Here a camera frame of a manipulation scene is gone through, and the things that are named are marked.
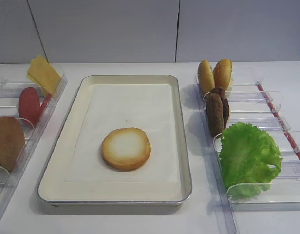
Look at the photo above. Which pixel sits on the round toasted bread slice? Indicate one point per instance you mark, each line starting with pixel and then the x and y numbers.
pixel 126 149

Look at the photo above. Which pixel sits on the front brown meat patty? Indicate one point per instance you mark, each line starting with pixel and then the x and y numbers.
pixel 214 110

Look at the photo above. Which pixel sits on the brown meat patty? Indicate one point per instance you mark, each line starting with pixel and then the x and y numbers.
pixel 221 92
pixel 214 110

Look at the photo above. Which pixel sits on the rear brown meat patty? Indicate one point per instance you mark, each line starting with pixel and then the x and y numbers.
pixel 221 92

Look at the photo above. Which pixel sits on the green lettuce leaf in rack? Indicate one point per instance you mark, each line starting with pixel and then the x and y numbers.
pixel 250 160

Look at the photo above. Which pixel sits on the yellow cheese slice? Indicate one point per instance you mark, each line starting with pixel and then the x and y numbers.
pixel 43 74

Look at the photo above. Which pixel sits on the red tomato slice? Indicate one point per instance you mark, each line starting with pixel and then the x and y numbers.
pixel 29 106

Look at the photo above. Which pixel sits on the brown bread slice left rack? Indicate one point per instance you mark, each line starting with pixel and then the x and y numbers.
pixel 12 141

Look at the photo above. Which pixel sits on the white paper tray liner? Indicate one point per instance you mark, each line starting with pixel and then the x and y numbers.
pixel 109 107

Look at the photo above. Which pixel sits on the cream rectangular metal tray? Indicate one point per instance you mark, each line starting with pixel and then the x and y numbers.
pixel 54 189

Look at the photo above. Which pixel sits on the left golden bun half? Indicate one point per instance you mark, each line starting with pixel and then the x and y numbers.
pixel 205 76

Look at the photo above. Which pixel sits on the golden bun half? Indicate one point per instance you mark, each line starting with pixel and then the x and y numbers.
pixel 205 76
pixel 222 73

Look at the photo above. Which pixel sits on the right golden bun half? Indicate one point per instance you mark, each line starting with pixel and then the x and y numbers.
pixel 222 73

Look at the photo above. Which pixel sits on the clear acrylic rack right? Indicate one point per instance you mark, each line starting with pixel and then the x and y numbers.
pixel 250 103

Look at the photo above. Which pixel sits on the clear acrylic rack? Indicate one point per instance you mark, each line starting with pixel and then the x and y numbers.
pixel 13 81
pixel 250 103

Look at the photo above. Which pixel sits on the clear acrylic rack left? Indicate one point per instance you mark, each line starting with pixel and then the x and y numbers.
pixel 13 81

